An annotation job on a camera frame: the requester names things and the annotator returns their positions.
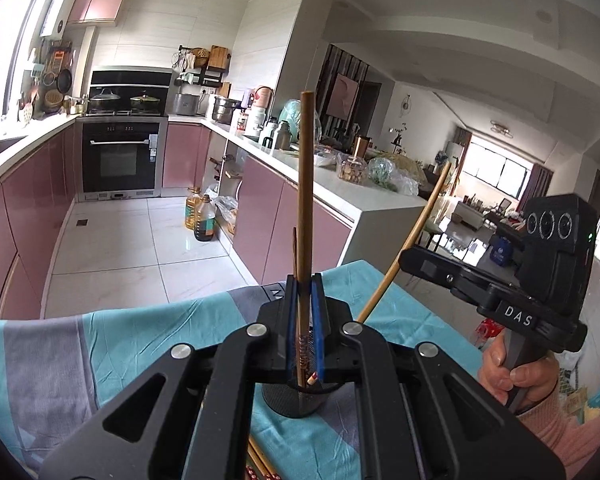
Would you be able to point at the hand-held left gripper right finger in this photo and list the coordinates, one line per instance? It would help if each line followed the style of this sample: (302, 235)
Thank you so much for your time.
(319, 330)

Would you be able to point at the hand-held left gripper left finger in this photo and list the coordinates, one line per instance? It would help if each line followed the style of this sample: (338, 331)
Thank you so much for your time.
(292, 330)

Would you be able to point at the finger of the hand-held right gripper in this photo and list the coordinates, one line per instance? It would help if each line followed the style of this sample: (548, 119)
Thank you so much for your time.
(425, 262)

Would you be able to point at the floral-tipped wooden chopstick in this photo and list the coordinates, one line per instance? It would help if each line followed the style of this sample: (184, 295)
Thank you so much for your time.
(306, 185)
(420, 225)
(254, 472)
(263, 458)

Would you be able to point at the black mesh utensil holder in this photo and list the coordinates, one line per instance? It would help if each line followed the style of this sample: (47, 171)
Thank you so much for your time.
(300, 402)

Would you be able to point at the person's right forearm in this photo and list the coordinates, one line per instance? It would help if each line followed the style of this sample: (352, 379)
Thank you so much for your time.
(575, 435)

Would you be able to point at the person's right hand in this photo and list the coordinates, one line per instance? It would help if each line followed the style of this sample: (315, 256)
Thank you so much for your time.
(532, 372)

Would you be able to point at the blue shopping bag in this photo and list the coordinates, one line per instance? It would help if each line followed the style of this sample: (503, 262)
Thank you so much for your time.
(501, 252)

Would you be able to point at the dark red curtain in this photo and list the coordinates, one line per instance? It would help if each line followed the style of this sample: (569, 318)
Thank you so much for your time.
(537, 185)

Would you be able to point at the bagged green vegetables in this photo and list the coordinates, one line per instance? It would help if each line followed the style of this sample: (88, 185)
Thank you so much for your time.
(387, 172)

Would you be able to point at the living room window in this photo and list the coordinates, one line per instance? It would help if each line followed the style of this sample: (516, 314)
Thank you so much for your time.
(495, 167)

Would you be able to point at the pink peninsula lower cabinets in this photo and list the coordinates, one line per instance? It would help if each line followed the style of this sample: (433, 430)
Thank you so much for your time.
(265, 210)

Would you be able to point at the copper tumbler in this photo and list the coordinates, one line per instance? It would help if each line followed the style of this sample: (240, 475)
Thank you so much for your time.
(361, 146)

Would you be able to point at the clear plastic bag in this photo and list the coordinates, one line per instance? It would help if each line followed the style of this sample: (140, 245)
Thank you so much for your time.
(227, 212)

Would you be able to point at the teal grey printed tablecloth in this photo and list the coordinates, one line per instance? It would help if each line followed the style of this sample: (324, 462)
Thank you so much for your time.
(155, 330)

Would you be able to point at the dark liquid plastic bottle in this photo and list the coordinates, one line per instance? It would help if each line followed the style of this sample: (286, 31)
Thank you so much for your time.
(205, 222)

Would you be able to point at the yellow cooking oil bottle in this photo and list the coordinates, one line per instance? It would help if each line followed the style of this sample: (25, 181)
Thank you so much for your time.
(192, 210)

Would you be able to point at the steel thermos flask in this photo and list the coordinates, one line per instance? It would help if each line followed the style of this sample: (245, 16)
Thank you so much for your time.
(281, 136)

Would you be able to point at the white lidded jar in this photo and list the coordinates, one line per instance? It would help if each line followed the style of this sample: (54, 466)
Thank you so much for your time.
(255, 119)

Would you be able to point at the steel stockpot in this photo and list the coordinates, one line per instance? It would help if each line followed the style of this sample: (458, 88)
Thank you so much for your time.
(222, 110)

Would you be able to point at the pink kettle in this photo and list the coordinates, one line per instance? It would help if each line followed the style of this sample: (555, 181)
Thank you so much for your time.
(262, 97)

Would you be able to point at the black built-in oven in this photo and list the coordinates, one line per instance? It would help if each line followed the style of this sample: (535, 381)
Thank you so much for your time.
(120, 160)

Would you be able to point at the silver rice cooker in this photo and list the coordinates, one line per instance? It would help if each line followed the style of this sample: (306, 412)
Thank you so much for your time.
(185, 104)

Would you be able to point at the steel pot with lid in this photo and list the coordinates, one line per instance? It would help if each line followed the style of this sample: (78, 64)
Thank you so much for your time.
(145, 101)

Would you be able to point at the wooden cutting board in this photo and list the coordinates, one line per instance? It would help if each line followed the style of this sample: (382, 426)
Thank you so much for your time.
(219, 56)

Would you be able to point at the pink window-side lower cabinets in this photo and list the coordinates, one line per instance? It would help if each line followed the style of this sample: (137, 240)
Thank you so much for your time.
(25, 220)

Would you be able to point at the black wok with lid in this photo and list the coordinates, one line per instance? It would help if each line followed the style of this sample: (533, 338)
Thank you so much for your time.
(105, 100)

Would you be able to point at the black range hood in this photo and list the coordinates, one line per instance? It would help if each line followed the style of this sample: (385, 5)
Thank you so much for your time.
(130, 79)

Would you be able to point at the black hanging frying pan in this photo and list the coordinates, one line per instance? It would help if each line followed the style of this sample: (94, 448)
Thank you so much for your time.
(64, 80)

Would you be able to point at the white water heater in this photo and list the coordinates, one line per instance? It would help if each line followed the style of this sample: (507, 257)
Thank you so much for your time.
(59, 10)

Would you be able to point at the kitchen window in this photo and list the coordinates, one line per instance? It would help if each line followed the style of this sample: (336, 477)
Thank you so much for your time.
(2, 35)

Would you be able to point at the framed wall picture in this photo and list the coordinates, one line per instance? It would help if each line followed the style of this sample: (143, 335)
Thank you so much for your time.
(345, 94)

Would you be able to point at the black wall spice rack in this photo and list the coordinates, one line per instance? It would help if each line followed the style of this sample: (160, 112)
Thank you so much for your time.
(202, 76)

